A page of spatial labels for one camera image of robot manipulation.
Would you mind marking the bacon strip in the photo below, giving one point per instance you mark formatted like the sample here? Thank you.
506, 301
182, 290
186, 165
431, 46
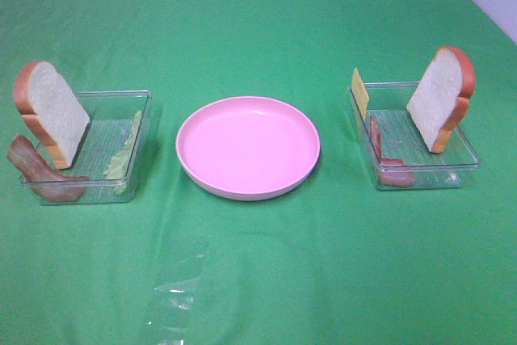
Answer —
397, 178
51, 185

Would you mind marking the green lettuce leaf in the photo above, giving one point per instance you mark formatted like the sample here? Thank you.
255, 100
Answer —
118, 165

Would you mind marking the toast bread slice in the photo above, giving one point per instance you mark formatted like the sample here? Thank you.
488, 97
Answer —
441, 99
51, 111

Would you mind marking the pink round plate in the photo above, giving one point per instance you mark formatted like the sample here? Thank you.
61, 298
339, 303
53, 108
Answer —
248, 147

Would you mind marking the yellow cheese slice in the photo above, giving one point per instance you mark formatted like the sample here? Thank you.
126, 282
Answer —
359, 91

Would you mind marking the green tablecloth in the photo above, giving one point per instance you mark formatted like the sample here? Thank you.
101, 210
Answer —
333, 262

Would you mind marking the right clear plastic container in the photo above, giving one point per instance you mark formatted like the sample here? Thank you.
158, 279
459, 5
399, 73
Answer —
401, 139

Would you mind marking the clear plastic container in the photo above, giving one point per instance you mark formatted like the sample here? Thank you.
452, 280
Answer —
111, 114
401, 139

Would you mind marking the left clear plastic container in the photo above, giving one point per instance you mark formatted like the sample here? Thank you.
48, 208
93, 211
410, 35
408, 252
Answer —
111, 114

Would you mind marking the clear plastic tape strip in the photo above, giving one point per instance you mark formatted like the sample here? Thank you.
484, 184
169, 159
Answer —
173, 297

